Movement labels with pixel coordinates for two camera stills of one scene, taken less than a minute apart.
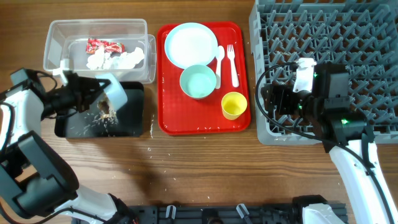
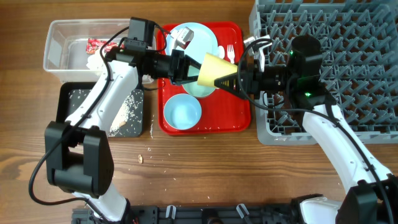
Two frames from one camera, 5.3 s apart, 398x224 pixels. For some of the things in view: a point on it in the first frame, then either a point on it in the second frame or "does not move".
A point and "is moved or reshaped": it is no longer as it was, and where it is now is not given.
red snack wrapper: x=109 y=47 does not move
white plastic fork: x=231 y=55 does not move
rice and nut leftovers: x=104 y=123 is moved or reshaped
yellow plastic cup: x=233 y=104 to x=212 y=68
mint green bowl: x=198 y=81 does not move
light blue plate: x=191 y=43 does not move
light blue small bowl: x=115 y=94 is moved or reshaped
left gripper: x=79 y=86 to x=178 y=72
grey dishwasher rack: x=361 y=34 does not move
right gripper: x=285 y=91 to x=250 y=76
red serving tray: x=180 y=114 does not move
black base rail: x=219 y=214 does not move
